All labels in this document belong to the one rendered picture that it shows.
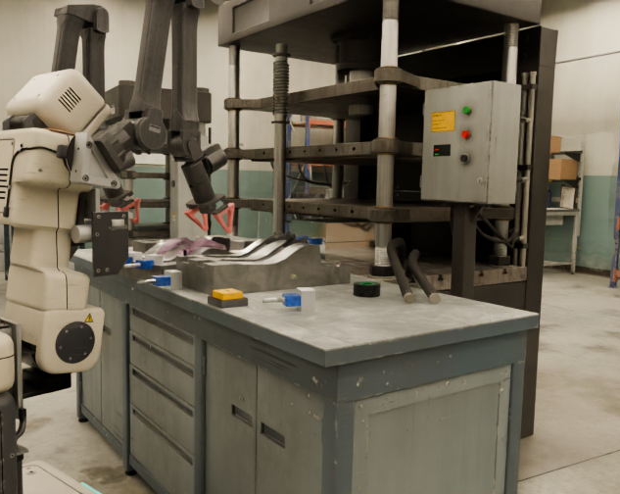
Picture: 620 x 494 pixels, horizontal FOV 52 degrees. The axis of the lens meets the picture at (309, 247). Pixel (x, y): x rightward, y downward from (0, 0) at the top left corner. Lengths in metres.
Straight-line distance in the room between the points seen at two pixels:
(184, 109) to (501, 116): 1.08
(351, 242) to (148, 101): 1.43
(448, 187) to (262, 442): 1.11
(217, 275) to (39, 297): 0.48
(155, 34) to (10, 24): 7.55
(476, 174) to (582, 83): 7.19
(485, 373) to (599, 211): 7.41
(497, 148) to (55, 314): 1.44
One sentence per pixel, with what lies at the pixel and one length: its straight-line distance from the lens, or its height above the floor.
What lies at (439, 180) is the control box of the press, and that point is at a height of 1.14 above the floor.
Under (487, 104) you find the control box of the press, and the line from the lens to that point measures 2.19.
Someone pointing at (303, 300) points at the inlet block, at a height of 0.83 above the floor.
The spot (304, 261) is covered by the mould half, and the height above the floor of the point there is 0.88.
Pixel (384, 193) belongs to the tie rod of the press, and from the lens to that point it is 2.33.
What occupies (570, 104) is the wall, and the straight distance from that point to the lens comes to 9.40.
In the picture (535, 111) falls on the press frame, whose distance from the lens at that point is 2.91.
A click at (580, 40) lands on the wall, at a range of 9.47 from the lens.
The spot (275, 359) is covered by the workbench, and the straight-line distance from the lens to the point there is 1.52.
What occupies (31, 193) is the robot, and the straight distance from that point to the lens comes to 1.61.
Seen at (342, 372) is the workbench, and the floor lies 0.74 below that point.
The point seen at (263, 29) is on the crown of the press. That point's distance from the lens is 3.02.
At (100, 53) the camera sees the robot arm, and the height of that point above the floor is 1.49.
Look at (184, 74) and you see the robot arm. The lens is 1.67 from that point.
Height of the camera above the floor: 1.13
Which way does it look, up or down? 6 degrees down
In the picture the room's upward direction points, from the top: 1 degrees clockwise
